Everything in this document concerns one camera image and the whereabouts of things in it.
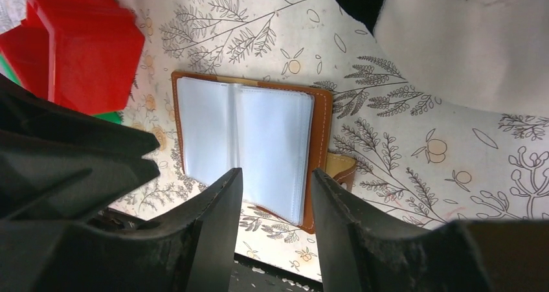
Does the floral table mat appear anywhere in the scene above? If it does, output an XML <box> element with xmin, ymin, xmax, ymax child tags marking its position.
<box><xmin>0</xmin><ymin>0</ymin><xmax>549</xmax><ymax>282</ymax></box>

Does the red bin with card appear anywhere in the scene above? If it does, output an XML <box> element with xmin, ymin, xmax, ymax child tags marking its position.
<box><xmin>1</xmin><ymin>0</ymin><xmax>145</xmax><ymax>115</ymax></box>

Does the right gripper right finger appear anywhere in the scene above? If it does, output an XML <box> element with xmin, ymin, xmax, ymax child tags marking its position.
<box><xmin>311</xmin><ymin>169</ymin><xmax>548</xmax><ymax>291</ymax></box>

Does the brown leather card holder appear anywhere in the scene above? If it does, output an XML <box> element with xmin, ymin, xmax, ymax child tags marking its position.
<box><xmin>172</xmin><ymin>71</ymin><xmax>357</xmax><ymax>234</ymax></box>

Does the green plastic bin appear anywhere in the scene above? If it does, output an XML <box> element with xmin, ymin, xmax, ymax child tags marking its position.
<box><xmin>1</xmin><ymin>56</ymin><xmax>122</xmax><ymax>124</ymax></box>

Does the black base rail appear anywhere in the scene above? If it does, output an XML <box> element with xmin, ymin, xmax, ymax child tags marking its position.
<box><xmin>229</xmin><ymin>253</ymin><xmax>324</xmax><ymax>292</ymax></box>

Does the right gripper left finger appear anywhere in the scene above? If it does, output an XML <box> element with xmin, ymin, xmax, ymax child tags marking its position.
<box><xmin>1</xmin><ymin>168</ymin><xmax>243</xmax><ymax>291</ymax></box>

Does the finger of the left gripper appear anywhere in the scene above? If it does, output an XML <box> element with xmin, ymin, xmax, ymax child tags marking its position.
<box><xmin>1</xmin><ymin>75</ymin><xmax>159</xmax><ymax>157</ymax></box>
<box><xmin>1</xmin><ymin>131</ymin><xmax>159</xmax><ymax>221</ymax></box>

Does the black white checkered pillow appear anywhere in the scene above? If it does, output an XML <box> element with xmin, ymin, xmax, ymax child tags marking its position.
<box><xmin>336</xmin><ymin>0</ymin><xmax>548</xmax><ymax>116</ymax></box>

